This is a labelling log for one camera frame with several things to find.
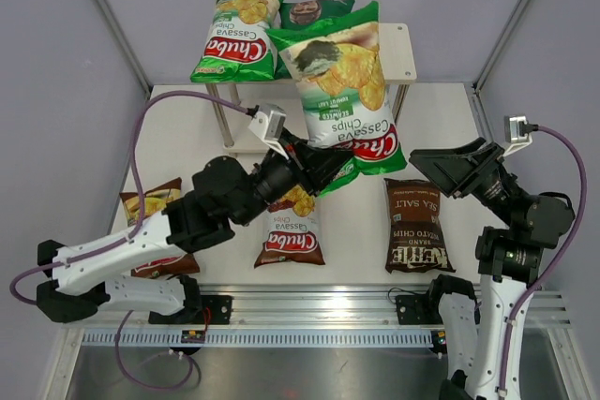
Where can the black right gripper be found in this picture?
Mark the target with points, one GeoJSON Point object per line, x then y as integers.
{"type": "Point", "coordinates": [452, 168]}

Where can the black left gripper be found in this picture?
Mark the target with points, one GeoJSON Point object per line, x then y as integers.
{"type": "Point", "coordinates": [312, 167]}

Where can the green Chuba cassava chips bag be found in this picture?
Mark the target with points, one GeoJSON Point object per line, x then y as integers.
{"type": "Point", "coordinates": [238, 48]}

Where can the green REAL chips bag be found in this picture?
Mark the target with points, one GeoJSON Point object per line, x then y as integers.
{"type": "Point", "coordinates": [298, 16]}

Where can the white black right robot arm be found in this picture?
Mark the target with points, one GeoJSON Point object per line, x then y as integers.
{"type": "Point", "coordinates": [484, 338]}

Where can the two-tier beige wooden shelf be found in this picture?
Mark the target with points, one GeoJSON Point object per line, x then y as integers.
{"type": "Point", "coordinates": [396, 55]}

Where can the brown Chuba barbeque bag centre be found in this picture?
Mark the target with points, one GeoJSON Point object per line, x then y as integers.
{"type": "Point", "coordinates": [292, 231]}

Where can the brown chuba barbeque bag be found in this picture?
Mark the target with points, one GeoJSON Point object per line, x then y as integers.
{"type": "Point", "coordinates": [155, 200]}
{"type": "Point", "coordinates": [292, 231]}

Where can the brown Kettle sea salt bag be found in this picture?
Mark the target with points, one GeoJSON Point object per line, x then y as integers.
{"type": "Point", "coordinates": [416, 241]}

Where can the brown Chuba barbeque bag left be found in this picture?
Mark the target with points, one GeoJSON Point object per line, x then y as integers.
{"type": "Point", "coordinates": [155, 200]}

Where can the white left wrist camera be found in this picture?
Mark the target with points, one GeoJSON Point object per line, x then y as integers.
{"type": "Point", "coordinates": [267, 121]}

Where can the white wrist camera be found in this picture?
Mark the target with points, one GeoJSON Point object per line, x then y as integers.
{"type": "Point", "coordinates": [517, 133]}
{"type": "Point", "coordinates": [267, 121]}

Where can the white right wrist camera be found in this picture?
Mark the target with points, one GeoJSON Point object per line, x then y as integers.
{"type": "Point", "coordinates": [517, 133]}

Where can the aluminium mounting rail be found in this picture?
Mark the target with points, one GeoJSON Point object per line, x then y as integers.
{"type": "Point", "coordinates": [320, 306]}

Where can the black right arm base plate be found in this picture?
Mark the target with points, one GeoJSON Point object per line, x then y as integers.
{"type": "Point", "coordinates": [413, 308]}

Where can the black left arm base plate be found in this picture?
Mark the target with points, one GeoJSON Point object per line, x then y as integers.
{"type": "Point", "coordinates": [216, 309]}

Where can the white slotted cable duct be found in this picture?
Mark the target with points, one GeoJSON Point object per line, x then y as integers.
{"type": "Point", "coordinates": [222, 338]}

